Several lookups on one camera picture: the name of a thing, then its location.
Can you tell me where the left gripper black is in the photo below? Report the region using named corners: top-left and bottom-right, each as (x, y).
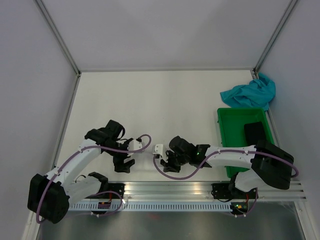
top-left (104, 138), bottom-right (135, 174)

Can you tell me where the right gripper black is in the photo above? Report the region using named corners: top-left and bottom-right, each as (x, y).
top-left (160, 149), bottom-right (190, 173)

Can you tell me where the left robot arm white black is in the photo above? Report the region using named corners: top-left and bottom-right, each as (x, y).
top-left (27, 120), bottom-right (145, 224)

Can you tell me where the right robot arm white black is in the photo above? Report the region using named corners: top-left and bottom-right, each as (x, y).
top-left (152, 136), bottom-right (299, 198)

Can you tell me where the green plastic bin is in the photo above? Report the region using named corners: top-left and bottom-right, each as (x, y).
top-left (216, 107), bottom-right (276, 179)

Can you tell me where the black rolled t shirt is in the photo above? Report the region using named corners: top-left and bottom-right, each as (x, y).
top-left (244, 121), bottom-right (267, 146)

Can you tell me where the teal t shirt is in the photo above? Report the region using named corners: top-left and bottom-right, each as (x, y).
top-left (220, 73), bottom-right (276, 111)

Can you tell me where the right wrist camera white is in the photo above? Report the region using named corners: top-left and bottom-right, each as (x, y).
top-left (152, 144), bottom-right (166, 158)

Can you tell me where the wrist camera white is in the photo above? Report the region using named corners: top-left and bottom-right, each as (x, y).
top-left (152, 144), bottom-right (166, 158)
top-left (127, 139), bottom-right (144, 154)

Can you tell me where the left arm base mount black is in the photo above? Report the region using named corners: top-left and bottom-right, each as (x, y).
top-left (79, 182), bottom-right (125, 201)

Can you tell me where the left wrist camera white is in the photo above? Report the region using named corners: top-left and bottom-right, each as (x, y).
top-left (127, 139), bottom-right (144, 154)

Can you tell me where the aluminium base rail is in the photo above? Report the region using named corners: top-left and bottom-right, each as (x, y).
top-left (69, 180), bottom-right (307, 201)

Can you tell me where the white slotted cable duct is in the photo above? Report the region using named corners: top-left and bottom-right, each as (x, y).
top-left (69, 200), bottom-right (232, 212)

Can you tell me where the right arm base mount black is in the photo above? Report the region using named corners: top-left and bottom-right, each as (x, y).
top-left (211, 183), bottom-right (257, 201)

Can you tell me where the right aluminium frame post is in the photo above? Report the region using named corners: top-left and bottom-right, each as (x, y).
top-left (250, 0), bottom-right (300, 79)

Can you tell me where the aluminium frame post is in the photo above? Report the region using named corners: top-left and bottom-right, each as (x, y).
top-left (33, 0), bottom-right (81, 77)
top-left (250, 0), bottom-right (300, 79)

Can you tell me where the left aluminium frame post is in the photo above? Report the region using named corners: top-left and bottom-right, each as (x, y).
top-left (33, 0), bottom-right (81, 77)

